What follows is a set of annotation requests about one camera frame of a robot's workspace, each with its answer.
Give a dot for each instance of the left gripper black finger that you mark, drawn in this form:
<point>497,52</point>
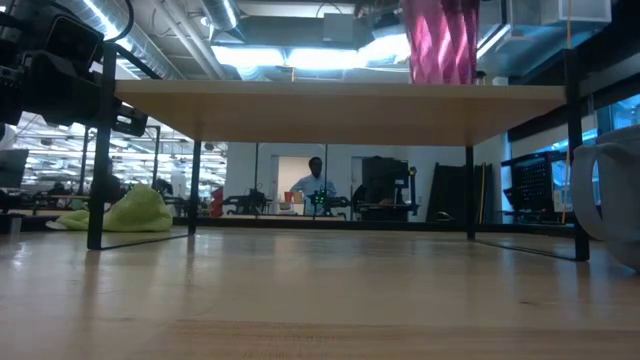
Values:
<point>131,121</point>

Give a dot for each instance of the dark background monitor screen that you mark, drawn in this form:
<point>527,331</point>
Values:
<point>12,167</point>

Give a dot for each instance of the person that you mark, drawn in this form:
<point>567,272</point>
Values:
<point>314,192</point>

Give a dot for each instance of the black pegboard cart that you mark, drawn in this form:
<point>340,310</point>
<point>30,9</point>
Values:
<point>535,187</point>

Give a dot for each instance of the black machine on stand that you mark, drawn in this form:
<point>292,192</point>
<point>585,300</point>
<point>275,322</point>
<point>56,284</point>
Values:
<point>385,187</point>

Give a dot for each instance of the green crumpled cloth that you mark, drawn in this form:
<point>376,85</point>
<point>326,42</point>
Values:
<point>135,212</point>

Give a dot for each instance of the black metal table frame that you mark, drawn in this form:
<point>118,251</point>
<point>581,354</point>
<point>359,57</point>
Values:
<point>400,225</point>

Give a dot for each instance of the black leaning board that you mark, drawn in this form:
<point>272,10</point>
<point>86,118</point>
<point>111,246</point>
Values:
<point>452,192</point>

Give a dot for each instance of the wooden shelf with black frame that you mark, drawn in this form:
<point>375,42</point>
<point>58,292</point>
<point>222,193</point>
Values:
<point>340,112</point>

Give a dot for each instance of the red background object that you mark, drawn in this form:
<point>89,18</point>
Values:
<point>217,202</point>

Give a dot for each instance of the red faceted plastic tumbler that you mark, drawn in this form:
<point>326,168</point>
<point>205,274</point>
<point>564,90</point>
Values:
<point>442,42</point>

